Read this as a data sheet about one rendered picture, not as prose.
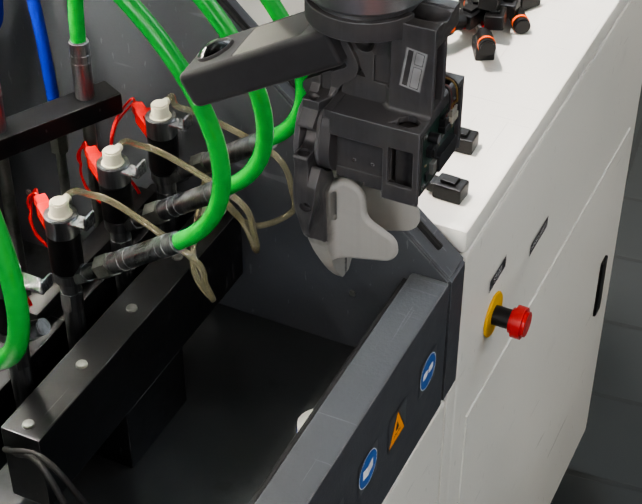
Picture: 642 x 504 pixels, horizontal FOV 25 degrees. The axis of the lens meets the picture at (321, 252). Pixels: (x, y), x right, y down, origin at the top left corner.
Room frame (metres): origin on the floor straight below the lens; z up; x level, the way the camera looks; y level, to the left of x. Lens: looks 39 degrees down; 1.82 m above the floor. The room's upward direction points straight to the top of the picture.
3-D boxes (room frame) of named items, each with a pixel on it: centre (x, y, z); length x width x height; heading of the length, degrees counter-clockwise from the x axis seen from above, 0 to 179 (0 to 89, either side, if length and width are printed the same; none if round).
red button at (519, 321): (1.16, -0.20, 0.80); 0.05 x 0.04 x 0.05; 154
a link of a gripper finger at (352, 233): (0.73, -0.02, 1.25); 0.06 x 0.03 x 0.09; 64
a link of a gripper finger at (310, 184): (0.73, 0.00, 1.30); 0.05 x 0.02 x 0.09; 154
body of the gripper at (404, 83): (0.74, -0.03, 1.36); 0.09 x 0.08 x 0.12; 64
